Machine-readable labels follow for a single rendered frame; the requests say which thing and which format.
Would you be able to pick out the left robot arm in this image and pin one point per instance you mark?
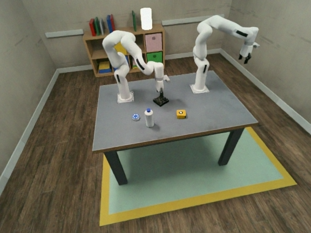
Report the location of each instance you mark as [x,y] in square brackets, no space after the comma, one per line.
[205,30]

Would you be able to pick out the white plastic bottle with blue cap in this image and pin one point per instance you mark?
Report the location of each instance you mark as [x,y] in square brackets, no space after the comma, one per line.
[149,118]

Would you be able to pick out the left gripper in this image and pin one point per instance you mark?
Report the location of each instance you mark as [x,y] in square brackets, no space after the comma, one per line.
[245,52]

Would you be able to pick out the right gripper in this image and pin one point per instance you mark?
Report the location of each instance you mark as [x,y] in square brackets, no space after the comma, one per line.
[160,87]

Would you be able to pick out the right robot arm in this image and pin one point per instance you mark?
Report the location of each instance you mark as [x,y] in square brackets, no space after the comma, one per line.
[118,60]

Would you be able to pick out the black knob box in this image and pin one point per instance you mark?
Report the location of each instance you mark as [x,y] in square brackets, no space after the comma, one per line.
[160,101]

